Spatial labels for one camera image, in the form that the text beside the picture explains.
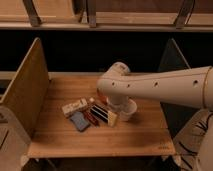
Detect left wooden side panel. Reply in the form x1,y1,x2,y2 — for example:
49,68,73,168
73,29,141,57
0,38,49,141

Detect dark red small box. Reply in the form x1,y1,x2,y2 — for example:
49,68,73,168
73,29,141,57
84,111,99,126

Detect white rectangular box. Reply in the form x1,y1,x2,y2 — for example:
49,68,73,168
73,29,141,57
62,98,88,117

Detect right dark side panel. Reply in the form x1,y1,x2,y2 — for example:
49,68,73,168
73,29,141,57
158,38,197,138

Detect wooden shelf with brackets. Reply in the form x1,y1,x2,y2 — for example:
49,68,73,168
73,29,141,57
0,0,213,33

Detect striped black yellow box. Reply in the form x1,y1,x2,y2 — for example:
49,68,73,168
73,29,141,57
90,105,117,127

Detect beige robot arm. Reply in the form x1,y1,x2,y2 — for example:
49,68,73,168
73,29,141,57
97,62,213,114

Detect black cables on floor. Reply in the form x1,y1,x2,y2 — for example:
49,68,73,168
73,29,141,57
178,113,213,171

